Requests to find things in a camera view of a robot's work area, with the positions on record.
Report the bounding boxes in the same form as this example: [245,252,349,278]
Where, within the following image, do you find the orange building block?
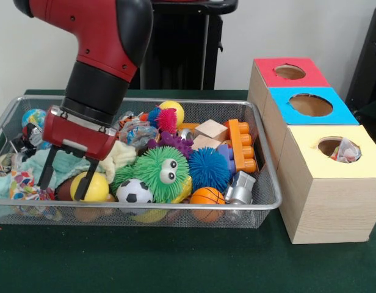
[223,118,258,174]

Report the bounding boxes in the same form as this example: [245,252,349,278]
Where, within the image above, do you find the silver toy vehicle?
[223,170,257,206]

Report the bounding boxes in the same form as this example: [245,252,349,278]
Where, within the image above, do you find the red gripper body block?
[41,106,118,161]

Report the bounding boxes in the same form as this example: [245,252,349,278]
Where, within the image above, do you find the shallow mesh bin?
[0,95,283,230]

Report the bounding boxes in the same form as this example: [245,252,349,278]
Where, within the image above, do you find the wooden box with three holes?
[247,57,376,245]

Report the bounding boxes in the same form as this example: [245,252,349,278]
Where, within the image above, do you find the polka dot cloth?
[330,137,362,164]
[9,170,56,203]

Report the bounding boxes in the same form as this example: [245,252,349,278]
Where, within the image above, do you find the cream waffle cloth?
[99,140,137,184]

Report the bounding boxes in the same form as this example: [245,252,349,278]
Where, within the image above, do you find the small soccer ball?
[115,178,154,204]

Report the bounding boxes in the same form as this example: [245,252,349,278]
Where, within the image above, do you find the small orange basketball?
[189,187,225,223]

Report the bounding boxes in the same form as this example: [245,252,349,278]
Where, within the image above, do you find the blue spiky ball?
[187,147,231,194]

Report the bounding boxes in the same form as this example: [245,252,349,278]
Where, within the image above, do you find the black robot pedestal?
[138,0,239,90]

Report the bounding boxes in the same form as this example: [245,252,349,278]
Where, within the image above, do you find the plain yellow ball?
[70,172,109,202]

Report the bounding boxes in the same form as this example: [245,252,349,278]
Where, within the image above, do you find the purple spiky toy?
[146,131,194,159]

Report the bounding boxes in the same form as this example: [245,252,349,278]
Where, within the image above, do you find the black upright panel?
[345,4,376,106]

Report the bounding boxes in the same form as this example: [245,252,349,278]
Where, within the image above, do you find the dark green table cloth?
[352,96,376,149]
[0,88,376,293]

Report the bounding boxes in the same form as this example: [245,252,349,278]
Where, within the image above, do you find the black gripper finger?
[73,158,99,202]
[37,146,59,190]

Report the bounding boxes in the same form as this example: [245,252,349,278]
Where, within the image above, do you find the small globe ball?
[21,109,48,129]

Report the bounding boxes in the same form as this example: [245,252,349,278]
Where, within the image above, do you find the green spiky puffer toy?
[110,145,190,204]

